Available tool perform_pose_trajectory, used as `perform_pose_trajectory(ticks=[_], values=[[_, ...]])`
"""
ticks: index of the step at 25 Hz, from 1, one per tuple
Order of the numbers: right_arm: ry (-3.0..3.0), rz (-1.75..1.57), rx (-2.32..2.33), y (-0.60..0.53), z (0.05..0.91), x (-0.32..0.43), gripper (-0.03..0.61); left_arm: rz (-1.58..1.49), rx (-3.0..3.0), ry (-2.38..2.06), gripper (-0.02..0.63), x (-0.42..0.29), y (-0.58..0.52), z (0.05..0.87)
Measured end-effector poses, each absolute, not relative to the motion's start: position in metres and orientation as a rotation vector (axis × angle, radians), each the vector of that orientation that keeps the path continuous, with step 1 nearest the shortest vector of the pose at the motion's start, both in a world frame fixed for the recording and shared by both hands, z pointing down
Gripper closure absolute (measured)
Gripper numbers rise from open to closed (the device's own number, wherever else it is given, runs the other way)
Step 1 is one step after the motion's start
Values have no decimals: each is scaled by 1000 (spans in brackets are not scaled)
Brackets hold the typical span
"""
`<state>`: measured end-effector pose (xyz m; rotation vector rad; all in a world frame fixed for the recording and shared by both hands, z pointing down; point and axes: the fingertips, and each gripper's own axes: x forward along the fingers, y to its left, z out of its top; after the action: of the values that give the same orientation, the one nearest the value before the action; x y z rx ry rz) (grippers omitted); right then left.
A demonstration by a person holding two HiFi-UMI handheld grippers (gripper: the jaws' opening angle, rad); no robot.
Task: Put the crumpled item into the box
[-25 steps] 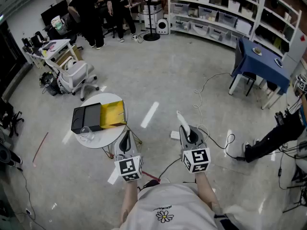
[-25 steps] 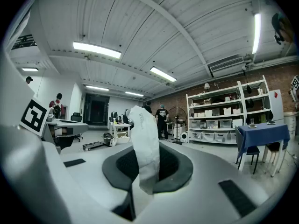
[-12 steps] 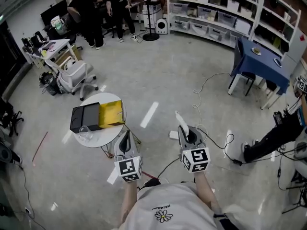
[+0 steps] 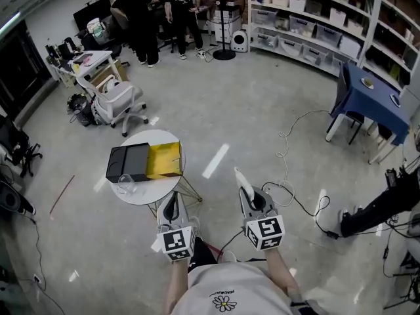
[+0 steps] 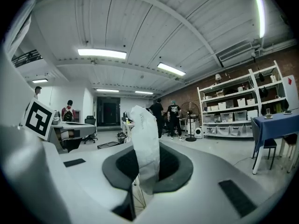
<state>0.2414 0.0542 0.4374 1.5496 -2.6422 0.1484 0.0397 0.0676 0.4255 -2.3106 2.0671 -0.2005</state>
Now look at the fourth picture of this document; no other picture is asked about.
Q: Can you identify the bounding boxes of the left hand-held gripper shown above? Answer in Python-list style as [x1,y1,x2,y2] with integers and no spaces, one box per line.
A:
[156,191,197,262]

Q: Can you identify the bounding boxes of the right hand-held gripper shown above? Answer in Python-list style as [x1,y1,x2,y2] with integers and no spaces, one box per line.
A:
[238,184,285,251]

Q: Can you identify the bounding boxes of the person's left forearm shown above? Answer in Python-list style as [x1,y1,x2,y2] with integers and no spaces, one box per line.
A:
[165,258,192,315]

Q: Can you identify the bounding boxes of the person's right forearm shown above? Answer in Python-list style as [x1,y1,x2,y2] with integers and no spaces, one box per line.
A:
[264,248,302,305]

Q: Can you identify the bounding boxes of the black compartment tray box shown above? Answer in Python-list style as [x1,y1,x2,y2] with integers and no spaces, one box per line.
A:
[105,142,152,184]

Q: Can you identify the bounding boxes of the cardboard box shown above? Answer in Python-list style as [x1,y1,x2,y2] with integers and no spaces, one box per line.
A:
[89,58,129,89]

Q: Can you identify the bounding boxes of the round white side table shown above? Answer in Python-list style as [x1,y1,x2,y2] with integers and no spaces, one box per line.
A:
[110,129,203,217]

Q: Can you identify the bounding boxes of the person's grey shoe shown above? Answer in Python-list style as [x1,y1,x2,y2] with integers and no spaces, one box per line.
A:
[188,216,201,240]

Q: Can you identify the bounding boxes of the clear drinking glass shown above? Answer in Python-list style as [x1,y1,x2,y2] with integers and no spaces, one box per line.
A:
[117,173,139,196]

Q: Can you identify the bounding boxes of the person's black shorts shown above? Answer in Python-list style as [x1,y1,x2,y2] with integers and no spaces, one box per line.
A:
[189,237,218,269]

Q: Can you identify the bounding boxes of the white flower print shirt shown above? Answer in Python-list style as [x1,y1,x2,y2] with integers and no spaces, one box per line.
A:
[170,262,324,315]

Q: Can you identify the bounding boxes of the red floor tape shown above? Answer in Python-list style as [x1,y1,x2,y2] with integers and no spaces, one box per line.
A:
[49,175,76,217]

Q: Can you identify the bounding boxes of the white office chair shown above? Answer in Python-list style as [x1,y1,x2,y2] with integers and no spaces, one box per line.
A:
[75,75,149,138]

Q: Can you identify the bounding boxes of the blue cloth table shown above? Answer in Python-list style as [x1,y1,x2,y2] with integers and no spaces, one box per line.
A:
[325,62,411,165]

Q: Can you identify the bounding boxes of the white round-window carrier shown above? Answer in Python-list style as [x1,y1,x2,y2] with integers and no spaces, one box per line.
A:
[230,29,249,53]

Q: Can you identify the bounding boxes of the white desk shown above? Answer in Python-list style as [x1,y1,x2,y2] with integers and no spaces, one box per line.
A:
[49,50,121,89]

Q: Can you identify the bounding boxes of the black office chair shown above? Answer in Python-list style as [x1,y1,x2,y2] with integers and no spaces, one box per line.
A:
[0,114,44,179]

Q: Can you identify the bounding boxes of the clear plastic shelf bins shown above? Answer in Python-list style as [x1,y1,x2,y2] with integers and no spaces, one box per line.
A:
[253,0,364,68]

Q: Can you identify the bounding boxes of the black standing fan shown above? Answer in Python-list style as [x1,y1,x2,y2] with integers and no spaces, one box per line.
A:
[196,0,247,61]

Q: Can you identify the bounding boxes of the white shelf rack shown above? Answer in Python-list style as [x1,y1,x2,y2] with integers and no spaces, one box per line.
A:
[247,0,383,78]
[360,0,420,93]

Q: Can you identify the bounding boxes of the white printer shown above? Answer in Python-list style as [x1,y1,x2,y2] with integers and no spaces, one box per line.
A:
[209,0,242,44]

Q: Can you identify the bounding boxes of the black monitor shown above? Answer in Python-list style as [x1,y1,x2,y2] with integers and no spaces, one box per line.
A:
[72,0,113,32]

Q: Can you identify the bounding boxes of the black floor cable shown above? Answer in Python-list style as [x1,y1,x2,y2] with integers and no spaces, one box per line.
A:
[261,182,343,240]

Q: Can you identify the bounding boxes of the white floor cable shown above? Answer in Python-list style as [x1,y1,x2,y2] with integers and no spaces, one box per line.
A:
[275,110,331,207]

